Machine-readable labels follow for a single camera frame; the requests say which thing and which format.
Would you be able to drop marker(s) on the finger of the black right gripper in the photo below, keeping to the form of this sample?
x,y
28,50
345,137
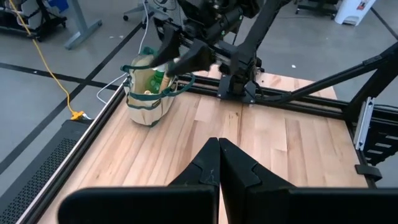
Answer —
x,y
169,43
194,59

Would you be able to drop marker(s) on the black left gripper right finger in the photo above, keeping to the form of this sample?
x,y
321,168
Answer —
x,y
264,205

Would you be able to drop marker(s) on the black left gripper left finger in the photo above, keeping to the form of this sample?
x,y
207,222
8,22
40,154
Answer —
x,y
192,202

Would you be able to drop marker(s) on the green plastic spray bottle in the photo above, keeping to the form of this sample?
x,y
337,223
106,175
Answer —
x,y
157,82

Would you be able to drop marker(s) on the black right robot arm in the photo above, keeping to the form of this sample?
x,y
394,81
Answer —
x,y
248,46

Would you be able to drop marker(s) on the beige green-trimmed gardening bag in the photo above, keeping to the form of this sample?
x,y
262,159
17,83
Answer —
x,y
149,112

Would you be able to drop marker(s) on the black office chair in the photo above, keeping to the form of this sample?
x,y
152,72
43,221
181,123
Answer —
x,y
136,11

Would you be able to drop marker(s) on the wooden desk grey legs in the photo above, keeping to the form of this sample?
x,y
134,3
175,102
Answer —
x,y
79,18

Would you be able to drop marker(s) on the black table edge clamp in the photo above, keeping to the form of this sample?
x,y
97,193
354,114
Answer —
x,y
368,171

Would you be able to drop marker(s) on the black rolling cart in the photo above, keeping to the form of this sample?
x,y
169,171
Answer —
x,y
46,25

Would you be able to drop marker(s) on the white trash bin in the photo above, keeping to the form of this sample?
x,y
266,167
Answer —
x,y
351,12

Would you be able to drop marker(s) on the black computer tower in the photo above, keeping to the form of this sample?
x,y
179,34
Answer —
x,y
37,174

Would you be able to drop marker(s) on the black aluminium rig frame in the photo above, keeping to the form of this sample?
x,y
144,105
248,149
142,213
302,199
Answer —
x,y
311,104

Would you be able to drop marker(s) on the silver aluminium bracket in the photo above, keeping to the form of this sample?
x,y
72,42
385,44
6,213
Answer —
x,y
363,124

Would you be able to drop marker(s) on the black slotted bracket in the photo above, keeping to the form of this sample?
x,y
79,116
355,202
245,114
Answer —
x,y
381,129

